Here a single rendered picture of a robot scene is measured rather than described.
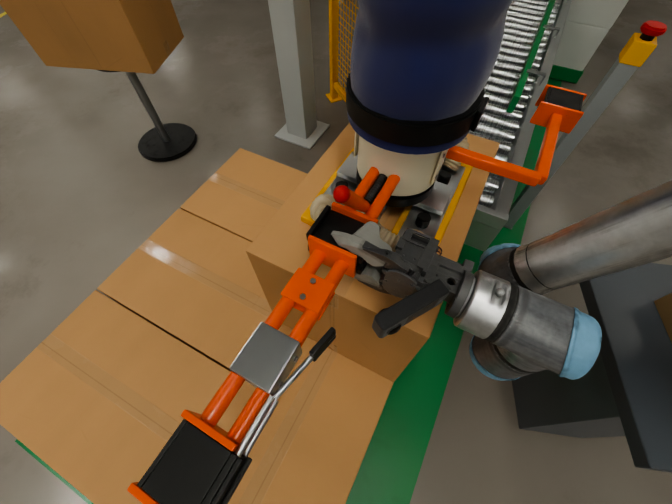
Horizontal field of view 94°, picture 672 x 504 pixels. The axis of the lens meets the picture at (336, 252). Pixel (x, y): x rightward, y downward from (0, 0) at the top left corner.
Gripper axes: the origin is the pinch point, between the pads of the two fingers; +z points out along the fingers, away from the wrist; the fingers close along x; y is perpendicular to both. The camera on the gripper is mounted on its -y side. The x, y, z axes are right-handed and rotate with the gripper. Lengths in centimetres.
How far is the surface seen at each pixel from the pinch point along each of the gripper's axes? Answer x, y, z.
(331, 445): -54, -23, -11
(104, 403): -54, -43, 49
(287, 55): -52, 134, 102
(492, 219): -49, 67, -30
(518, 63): -54, 196, -18
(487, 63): 20.2, 24.7, -9.7
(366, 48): 20.5, 19.9, 5.9
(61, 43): -35, 63, 185
